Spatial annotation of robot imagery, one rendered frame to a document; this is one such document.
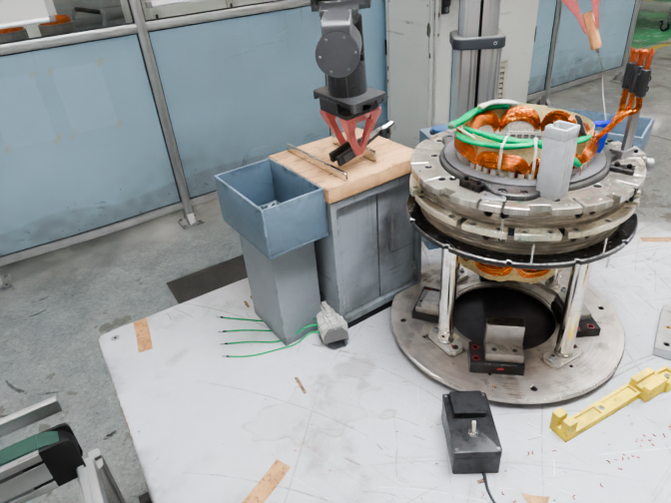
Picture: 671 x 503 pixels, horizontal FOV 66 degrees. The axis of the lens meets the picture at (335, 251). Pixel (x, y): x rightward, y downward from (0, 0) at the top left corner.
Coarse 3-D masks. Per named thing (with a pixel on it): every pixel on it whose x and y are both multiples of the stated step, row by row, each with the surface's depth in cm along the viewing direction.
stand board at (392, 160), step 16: (320, 144) 94; (368, 144) 92; (384, 144) 92; (288, 160) 89; (304, 160) 88; (352, 160) 87; (368, 160) 86; (384, 160) 86; (400, 160) 85; (304, 176) 83; (320, 176) 82; (352, 176) 82; (368, 176) 81; (384, 176) 83; (400, 176) 85; (336, 192) 79; (352, 192) 81
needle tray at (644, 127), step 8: (576, 112) 100; (584, 112) 99; (592, 112) 98; (600, 112) 98; (592, 120) 99; (600, 120) 98; (624, 120) 96; (640, 120) 94; (648, 120) 93; (600, 128) 99; (616, 128) 97; (624, 128) 96; (640, 128) 95; (648, 128) 89; (608, 136) 89; (616, 136) 88; (640, 136) 95; (648, 136) 92; (640, 144) 86
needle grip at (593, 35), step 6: (588, 12) 85; (588, 18) 85; (588, 24) 86; (594, 24) 85; (588, 30) 86; (594, 30) 86; (588, 36) 87; (594, 36) 86; (594, 42) 86; (600, 42) 86; (594, 48) 87
